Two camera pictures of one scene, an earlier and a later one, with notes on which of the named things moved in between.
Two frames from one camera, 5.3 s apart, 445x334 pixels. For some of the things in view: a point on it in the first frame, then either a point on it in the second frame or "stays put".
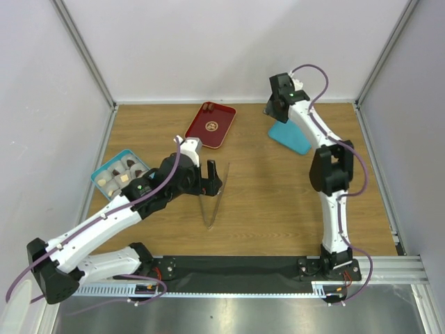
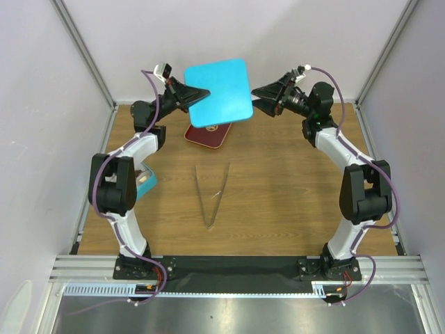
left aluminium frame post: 83,47 stays put
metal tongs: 220,195 stays put
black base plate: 243,273 stays put
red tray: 213,124 stays put
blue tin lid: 288,135 → 229,99
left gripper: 211,185 → 181,96
